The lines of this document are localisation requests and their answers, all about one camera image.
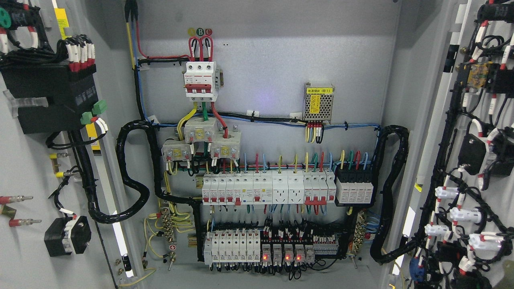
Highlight grey cabinet door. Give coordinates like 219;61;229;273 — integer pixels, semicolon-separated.
0;0;143;289
371;0;513;289

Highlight white current transformer blocks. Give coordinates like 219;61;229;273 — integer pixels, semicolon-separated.
161;116;242;165

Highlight white socket module row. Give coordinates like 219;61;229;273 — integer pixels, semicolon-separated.
202;170;337;206

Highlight metal mesh power supply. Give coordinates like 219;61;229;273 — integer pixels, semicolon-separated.
303;82;335;123

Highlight red white main breaker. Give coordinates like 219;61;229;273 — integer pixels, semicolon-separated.
184;61;220;102

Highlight white lower breaker row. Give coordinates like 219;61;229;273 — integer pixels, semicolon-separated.
203;229;262;266

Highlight black surge protector block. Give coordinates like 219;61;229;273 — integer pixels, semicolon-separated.
335;167;375;208

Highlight relay row with red leds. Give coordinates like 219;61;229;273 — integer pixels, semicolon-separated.
261;243;315;268

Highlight black digital power meter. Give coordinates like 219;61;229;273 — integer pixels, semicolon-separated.
2;62;107;134

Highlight black corrugated cable conduit left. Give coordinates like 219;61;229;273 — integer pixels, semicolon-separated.
88;120;201;224

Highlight red terminal post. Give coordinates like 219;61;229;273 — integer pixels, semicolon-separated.
0;195;42;228

